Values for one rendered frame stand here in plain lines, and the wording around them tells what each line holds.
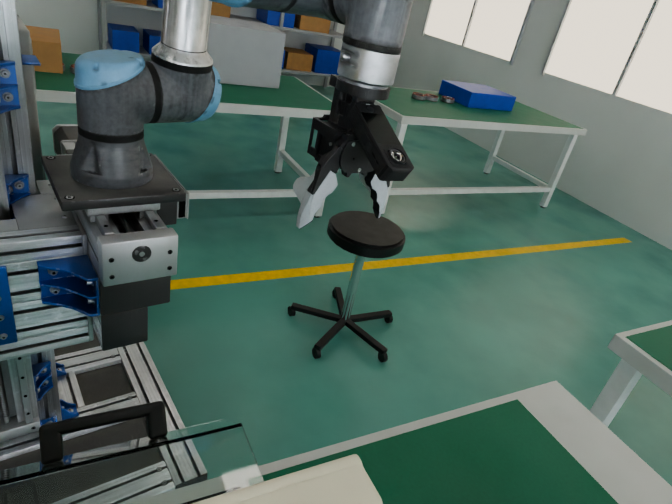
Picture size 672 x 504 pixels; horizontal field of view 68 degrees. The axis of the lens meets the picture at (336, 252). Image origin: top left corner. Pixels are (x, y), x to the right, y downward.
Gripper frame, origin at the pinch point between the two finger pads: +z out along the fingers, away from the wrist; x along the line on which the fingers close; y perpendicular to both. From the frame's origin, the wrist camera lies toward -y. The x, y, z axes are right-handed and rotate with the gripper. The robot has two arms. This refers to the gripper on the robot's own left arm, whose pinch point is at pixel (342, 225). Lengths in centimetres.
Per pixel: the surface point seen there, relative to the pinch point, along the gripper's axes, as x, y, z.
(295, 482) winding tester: 36, -42, -17
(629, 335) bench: -101, -15, 40
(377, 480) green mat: -4.8, -17.4, 40.2
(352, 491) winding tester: 34, -43, -17
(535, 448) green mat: -38, -26, 40
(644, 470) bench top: -55, -40, 40
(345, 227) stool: -81, 92, 59
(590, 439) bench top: -52, -31, 40
